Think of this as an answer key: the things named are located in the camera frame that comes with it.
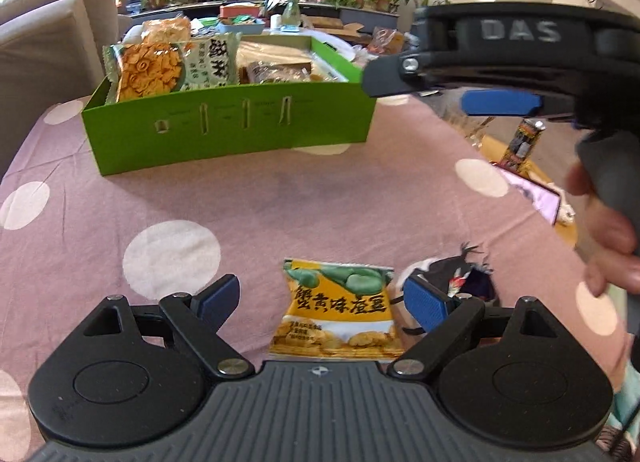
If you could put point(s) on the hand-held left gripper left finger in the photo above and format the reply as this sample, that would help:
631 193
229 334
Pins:
220 299

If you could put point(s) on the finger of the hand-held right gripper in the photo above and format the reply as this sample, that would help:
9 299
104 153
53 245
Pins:
500 102
400 76

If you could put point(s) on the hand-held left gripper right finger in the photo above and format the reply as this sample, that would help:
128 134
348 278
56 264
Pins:
427 304

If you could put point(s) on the yellow broad bean snack packet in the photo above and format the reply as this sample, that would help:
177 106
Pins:
335 312

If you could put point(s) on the brown pastry packet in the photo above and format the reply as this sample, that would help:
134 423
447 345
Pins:
275 72

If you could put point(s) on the clear sliced bread packet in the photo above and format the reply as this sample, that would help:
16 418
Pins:
272 49

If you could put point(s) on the green cardboard box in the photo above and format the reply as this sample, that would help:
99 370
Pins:
150 151

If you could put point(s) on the person's right hand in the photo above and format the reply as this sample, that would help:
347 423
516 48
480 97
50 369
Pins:
610 242

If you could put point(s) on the glass jug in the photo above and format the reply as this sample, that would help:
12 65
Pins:
467 126

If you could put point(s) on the dark drink can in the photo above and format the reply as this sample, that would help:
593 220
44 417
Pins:
520 146

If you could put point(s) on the dark floral pouch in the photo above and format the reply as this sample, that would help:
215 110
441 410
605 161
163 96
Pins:
470 277

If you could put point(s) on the grey television cabinet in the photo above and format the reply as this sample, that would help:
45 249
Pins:
360 16

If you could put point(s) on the open cardboard box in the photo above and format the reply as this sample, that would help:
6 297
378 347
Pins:
330 24

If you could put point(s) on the smartphone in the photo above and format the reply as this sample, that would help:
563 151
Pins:
535 197

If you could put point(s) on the glass vase with plant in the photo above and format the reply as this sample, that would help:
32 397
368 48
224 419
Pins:
291 14

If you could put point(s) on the small white bottle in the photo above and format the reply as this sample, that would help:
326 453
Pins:
275 21

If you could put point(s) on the blue basket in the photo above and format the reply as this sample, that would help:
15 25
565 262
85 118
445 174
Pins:
240 27

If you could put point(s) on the orange red box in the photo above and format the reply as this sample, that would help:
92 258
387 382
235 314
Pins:
240 11

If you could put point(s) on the beige sofa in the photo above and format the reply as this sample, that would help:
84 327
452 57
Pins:
45 66

